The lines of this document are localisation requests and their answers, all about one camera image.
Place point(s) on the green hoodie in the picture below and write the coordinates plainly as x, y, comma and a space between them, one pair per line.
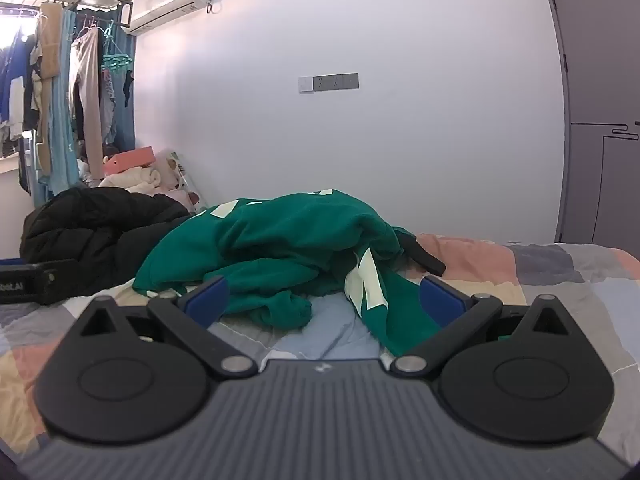
280, 240

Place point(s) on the patchwork bed blanket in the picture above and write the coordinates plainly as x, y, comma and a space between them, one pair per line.
550, 285

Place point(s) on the bunch of dark hanging clothes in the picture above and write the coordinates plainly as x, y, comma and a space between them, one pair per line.
17, 95

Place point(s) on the pink hanging trousers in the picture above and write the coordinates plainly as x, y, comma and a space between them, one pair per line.
90, 100

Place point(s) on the black flat object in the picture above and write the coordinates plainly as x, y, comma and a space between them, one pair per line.
425, 257

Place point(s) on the grey door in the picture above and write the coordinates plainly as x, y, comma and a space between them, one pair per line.
600, 110

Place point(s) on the teal clip hanger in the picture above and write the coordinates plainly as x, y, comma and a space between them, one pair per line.
116, 60

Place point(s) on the light blue hanging cloth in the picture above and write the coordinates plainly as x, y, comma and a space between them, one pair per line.
65, 135

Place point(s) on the pink box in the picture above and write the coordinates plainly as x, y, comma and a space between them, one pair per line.
131, 159

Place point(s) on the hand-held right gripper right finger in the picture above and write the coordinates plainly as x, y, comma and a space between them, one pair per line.
444, 301

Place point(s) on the black puffer jacket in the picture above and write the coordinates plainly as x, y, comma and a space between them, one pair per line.
90, 230

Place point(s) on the white air conditioner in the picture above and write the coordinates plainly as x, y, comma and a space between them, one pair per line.
165, 2

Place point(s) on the beige hanging towel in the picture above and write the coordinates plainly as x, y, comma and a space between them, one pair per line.
50, 60

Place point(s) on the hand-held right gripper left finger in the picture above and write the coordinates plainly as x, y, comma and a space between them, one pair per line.
204, 301

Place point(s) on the wall socket panel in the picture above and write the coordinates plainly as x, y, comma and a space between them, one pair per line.
327, 81

